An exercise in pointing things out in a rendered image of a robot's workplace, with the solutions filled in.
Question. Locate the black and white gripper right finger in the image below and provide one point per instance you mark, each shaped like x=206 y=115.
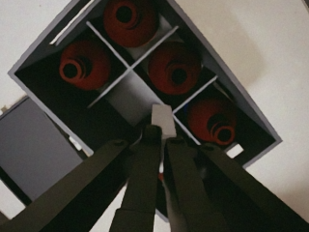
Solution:
x=193 y=205

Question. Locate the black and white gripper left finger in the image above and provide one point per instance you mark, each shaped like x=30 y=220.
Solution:
x=78 y=200

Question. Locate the dark grey rectangular tray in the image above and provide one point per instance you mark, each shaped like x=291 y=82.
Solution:
x=33 y=155

